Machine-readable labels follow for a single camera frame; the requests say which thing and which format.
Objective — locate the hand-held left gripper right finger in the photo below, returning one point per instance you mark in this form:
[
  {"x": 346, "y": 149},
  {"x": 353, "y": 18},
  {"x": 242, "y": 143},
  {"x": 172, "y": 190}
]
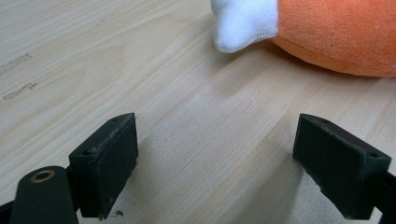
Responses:
[{"x": 339, "y": 165}]

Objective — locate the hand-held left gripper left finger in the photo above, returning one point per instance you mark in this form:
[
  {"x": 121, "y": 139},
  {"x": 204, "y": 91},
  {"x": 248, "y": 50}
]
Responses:
[{"x": 104, "y": 168}]

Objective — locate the orange and white plush toy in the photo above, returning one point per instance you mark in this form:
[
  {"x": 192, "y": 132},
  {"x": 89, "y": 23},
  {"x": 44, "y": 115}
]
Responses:
[{"x": 327, "y": 31}]

